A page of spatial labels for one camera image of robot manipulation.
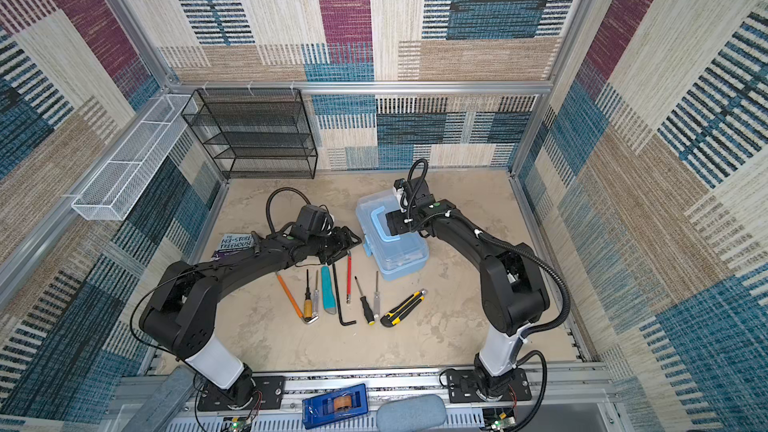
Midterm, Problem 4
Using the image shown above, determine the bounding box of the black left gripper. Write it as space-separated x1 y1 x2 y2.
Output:
308 225 363 264

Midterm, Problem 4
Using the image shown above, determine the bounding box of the blue plastic tool box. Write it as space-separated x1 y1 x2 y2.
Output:
355 190 429 281

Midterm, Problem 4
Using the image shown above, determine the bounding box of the clear handled screwdriver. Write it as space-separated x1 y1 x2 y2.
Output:
373 270 381 320

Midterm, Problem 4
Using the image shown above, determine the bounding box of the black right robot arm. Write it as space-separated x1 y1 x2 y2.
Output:
386 201 572 401

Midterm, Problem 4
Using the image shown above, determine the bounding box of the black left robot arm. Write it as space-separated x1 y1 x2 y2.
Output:
139 226 362 406

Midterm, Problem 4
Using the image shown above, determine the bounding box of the red hex key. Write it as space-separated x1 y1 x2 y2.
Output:
346 250 353 305

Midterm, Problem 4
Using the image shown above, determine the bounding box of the teal utility knife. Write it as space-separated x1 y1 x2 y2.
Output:
320 265 337 315

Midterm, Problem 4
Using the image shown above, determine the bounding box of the orange hex key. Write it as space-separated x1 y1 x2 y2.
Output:
275 272 304 321

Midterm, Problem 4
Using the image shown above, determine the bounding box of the black hex key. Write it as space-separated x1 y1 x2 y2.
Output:
331 262 358 328

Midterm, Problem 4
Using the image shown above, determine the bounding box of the yellow black utility knife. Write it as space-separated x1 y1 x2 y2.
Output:
380 289 427 328

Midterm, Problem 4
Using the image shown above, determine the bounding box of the colourful paperback book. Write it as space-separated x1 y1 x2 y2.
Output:
212 233 254 260

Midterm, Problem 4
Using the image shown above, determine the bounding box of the blue tape dispenser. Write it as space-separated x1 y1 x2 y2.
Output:
302 383 369 430

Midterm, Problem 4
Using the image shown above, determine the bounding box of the grey foam pad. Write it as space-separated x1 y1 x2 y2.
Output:
376 394 447 432

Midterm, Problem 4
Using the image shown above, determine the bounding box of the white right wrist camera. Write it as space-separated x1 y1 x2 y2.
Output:
393 178 412 212

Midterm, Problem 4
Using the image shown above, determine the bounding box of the black handled screwdriver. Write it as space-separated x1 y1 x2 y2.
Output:
354 276 376 325

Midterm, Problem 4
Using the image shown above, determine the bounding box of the black wire mesh shelf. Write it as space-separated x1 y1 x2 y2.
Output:
181 88 318 180

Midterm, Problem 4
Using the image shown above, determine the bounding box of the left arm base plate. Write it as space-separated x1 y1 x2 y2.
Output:
196 375 286 414

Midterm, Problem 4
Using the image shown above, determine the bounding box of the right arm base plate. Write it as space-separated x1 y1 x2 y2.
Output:
439 368 532 403

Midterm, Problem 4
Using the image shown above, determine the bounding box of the white wire mesh basket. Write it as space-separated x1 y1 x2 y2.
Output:
72 94 189 221

